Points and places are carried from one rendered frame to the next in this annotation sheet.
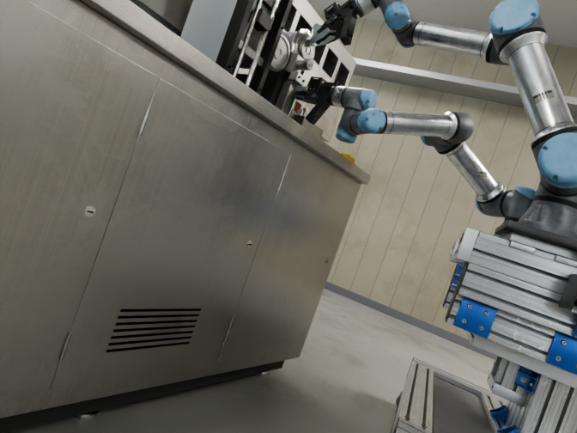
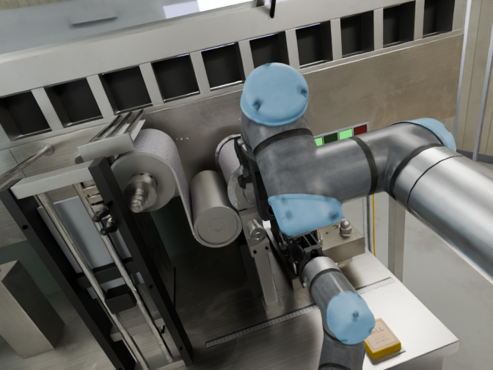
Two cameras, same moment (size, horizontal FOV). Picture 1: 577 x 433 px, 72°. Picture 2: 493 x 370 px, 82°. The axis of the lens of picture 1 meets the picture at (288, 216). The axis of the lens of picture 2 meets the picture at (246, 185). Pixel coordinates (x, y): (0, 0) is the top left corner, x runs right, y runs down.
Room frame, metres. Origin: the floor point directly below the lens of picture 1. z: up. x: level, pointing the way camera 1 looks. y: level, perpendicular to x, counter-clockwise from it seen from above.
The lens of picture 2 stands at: (1.08, -0.28, 1.56)
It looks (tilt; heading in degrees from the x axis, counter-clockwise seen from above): 26 degrees down; 48
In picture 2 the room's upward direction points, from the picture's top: 13 degrees counter-clockwise
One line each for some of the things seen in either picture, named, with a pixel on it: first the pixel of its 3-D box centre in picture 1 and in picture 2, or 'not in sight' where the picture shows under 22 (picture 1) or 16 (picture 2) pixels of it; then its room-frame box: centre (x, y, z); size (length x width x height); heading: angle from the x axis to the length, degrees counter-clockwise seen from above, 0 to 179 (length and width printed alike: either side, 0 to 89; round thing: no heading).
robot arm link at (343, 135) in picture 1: (351, 125); (342, 347); (1.39, -0.10, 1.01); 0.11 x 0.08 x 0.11; 19
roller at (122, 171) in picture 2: not in sight; (148, 166); (1.38, 0.41, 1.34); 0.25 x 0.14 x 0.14; 55
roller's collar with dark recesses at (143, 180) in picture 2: not in sight; (141, 189); (1.29, 0.29, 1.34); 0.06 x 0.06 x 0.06; 55
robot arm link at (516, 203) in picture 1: (525, 204); not in sight; (1.54, -0.85, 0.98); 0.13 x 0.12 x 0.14; 19
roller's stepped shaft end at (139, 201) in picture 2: not in sight; (138, 202); (1.26, 0.24, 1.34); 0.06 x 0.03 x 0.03; 55
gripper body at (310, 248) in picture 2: (323, 92); (305, 249); (1.50, 0.03, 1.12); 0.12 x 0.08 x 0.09; 55
